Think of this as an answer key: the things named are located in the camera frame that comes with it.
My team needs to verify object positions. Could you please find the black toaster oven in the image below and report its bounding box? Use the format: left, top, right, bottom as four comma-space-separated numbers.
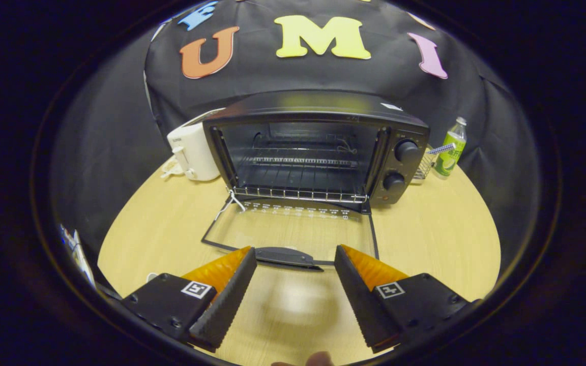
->
201, 90, 431, 272

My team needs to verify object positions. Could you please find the green label drink bottle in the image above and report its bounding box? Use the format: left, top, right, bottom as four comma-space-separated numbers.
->
434, 117, 467, 178

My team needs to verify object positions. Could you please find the white string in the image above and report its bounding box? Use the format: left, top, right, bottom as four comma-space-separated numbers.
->
215, 190, 247, 222

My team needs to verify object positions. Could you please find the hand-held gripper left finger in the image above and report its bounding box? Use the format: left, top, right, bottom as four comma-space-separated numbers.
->
120, 247, 258, 352

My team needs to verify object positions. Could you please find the white pop-up toaster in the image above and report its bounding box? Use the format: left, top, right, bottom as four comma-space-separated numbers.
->
167, 108, 225, 181

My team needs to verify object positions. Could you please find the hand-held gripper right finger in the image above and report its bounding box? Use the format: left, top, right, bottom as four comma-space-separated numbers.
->
334, 245, 481, 354

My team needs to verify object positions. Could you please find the white printed packet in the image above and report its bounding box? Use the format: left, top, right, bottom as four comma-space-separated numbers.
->
59, 224, 98, 288

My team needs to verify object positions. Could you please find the wire basket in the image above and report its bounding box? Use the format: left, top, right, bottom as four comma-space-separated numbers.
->
411, 145, 438, 183

